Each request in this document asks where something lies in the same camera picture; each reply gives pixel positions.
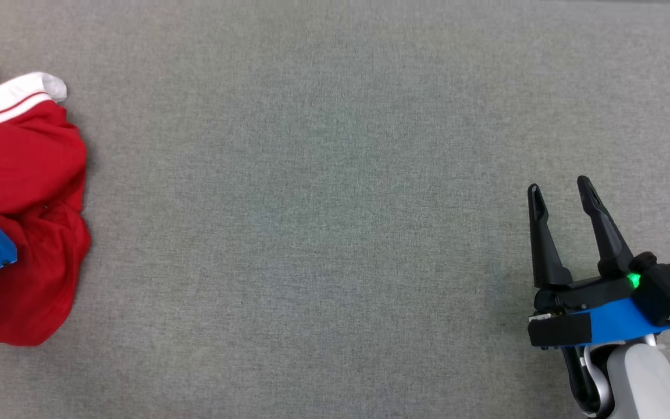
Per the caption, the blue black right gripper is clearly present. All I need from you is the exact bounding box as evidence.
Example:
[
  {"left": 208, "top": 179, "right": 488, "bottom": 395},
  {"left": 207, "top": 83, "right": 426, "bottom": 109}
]
[{"left": 527, "top": 175, "right": 670, "bottom": 349}]

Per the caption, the red white basketball jersey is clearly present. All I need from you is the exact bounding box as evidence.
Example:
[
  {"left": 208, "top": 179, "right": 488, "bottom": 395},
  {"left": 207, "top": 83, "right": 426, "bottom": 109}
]
[{"left": 0, "top": 54, "right": 88, "bottom": 219}]

